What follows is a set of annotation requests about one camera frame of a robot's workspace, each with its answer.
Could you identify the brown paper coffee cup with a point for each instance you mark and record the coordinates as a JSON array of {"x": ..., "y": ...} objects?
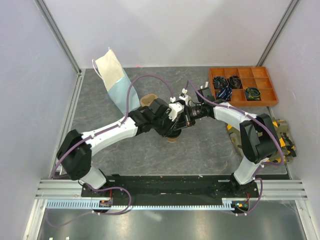
[{"x": 172, "y": 139}]

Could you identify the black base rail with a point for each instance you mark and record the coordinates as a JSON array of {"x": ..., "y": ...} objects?
[{"x": 172, "y": 190}]

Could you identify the camouflage folded cloth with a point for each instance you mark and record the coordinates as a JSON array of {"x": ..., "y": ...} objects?
[{"x": 286, "y": 140}]

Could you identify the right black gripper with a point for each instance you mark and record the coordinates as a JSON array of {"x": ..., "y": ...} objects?
[{"x": 190, "y": 122}]

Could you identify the black brown rolled tie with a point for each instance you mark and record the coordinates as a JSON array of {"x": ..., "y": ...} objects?
[{"x": 235, "y": 82}]

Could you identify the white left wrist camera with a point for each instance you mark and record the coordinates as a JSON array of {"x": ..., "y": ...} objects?
[{"x": 176, "y": 108}]

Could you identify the brown cardboard cup carrier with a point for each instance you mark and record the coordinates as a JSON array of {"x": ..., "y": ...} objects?
[{"x": 148, "y": 99}]

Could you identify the blue striped rolled tie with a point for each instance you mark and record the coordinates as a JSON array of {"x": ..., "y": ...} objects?
[{"x": 224, "y": 93}]

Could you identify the white and blue paper bag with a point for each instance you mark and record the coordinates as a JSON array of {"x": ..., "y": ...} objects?
[{"x": 116, "y": 82}]

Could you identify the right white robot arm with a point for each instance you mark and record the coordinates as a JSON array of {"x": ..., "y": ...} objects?
[{"x": 258, "y": 138}]

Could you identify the dark blue rolled tie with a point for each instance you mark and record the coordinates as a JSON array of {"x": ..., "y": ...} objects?
[{"x": 220, "y": 82}]

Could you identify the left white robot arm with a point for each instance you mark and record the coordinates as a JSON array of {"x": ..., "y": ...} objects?
[{"x": 77, "y": 149}]

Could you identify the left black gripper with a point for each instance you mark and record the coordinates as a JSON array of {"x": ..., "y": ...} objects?
[{"x": 168, "y": 130}]

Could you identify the green yellow rolled tie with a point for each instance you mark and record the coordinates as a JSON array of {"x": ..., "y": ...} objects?
[{"x": 252, "y": 94}]

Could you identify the orange compartment tray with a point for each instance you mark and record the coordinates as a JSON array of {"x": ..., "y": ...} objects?
[{"x": 250, "y": 77}]

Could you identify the slotted cable duct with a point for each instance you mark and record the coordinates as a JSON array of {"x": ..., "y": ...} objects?
[{"x": 72, "y": 204}]

